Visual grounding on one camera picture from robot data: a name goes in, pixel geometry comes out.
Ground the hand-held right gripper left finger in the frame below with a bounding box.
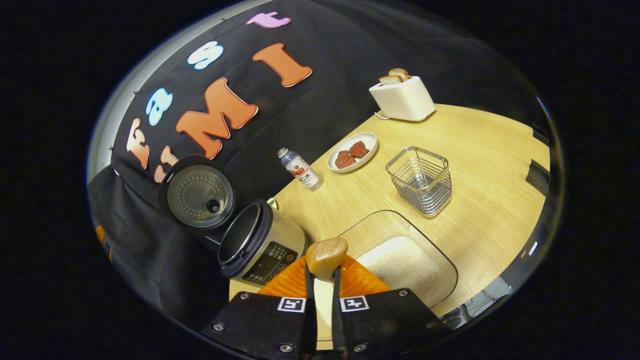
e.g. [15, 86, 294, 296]
[201, 255, 319, 360]

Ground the wooden spoon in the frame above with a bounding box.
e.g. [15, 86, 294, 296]
[305, 237, 349, 351]

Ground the white round plate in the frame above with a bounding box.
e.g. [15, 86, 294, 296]
[327, 132, 379, 174]

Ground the small clear bottle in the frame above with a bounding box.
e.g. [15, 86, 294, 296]
[277, 147, 324, 192]

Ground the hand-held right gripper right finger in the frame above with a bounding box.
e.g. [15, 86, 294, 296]
[331, 255, 453, 360]

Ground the clear rice container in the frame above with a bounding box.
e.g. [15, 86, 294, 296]
[320, 210, 459, 321]

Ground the white rice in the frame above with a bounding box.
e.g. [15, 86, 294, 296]
[356, 236, 441, 296]

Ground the metal wire chopstick holder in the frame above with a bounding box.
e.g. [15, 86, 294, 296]
[385, 146, 453, 219]

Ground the white toaster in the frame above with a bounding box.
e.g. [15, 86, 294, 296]
[368, 75, 436, 122]

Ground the black rice cooker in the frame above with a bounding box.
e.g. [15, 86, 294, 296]
[159, 155, 308, 287]

